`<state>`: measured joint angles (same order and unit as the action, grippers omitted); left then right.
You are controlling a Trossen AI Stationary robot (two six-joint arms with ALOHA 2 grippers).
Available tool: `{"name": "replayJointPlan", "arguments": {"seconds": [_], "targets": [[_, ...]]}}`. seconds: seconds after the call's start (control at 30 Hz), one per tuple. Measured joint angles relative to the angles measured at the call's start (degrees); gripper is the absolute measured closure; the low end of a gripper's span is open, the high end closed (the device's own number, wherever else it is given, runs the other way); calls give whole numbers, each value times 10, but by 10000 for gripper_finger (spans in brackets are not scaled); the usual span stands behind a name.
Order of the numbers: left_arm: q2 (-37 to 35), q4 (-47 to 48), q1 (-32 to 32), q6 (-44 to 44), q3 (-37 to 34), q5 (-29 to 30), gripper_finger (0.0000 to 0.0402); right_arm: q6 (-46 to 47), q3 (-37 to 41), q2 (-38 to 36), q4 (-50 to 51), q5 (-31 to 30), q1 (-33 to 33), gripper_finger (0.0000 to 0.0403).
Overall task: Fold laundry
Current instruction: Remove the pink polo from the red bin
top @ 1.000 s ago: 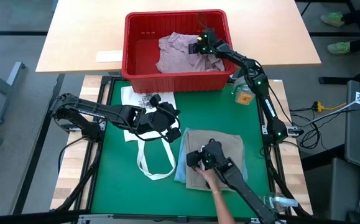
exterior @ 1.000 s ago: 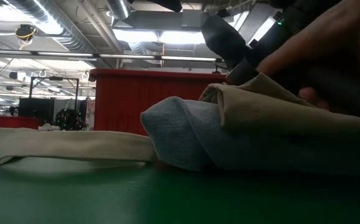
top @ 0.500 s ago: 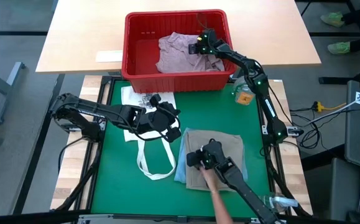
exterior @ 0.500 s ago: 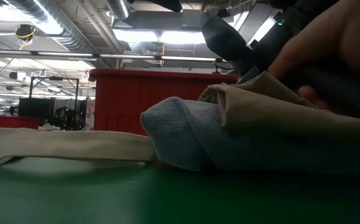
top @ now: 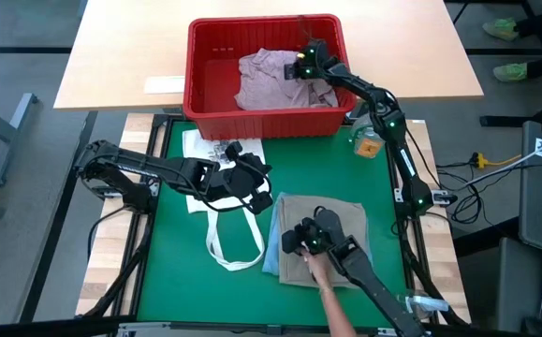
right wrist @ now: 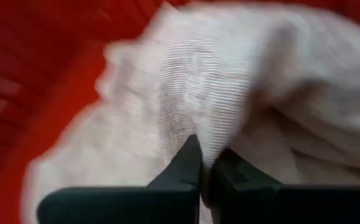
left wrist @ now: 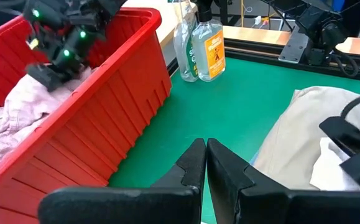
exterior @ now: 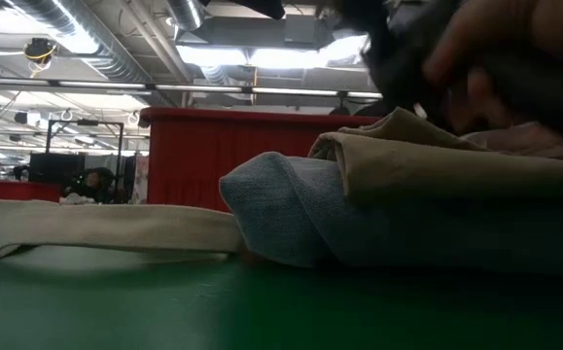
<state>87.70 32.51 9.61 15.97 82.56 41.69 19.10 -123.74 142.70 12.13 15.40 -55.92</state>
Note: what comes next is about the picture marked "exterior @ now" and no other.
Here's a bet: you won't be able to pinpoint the grey ceiling box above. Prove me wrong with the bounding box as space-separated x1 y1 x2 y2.
284 14 317 46

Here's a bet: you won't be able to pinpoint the white garment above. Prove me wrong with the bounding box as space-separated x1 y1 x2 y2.
463 121 563 162

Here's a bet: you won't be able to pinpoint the light blue denim jeans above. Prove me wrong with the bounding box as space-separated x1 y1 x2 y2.
218 151 563 278

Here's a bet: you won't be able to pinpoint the green table mat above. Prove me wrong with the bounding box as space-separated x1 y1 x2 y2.
0 245 563 350

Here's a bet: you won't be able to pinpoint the black metal stand frame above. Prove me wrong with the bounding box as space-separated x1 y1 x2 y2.
45 119 125 203

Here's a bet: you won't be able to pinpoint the black monitor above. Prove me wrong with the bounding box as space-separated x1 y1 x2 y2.
28 153 87 185

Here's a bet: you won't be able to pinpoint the person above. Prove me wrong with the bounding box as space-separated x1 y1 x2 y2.
61 167 117 204

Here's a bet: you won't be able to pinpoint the white printed tote bag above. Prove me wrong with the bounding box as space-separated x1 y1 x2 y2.
0 198 244 259

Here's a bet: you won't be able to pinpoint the long LED light bar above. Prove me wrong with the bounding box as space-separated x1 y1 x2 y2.
0 76 384 101

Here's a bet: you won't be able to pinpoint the beige garment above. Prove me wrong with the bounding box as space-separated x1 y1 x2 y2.
308 106 563 205

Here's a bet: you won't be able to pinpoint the round silver ventilation duct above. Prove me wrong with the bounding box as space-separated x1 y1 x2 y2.
166 0 203 31

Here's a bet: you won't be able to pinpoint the low red bin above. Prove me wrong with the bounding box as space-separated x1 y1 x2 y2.
0 179 63 204

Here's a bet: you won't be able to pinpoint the pink garment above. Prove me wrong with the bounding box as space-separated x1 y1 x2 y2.
421 0 563 137

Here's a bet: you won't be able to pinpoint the yellow black ceiling device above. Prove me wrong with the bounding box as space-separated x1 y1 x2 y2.
22 37 58 65

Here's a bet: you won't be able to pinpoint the red plastic laundry basket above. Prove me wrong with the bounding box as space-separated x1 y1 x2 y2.
139 107 382 213

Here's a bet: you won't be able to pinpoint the long corrugated silver duct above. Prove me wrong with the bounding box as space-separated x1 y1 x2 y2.
11 0 151 84

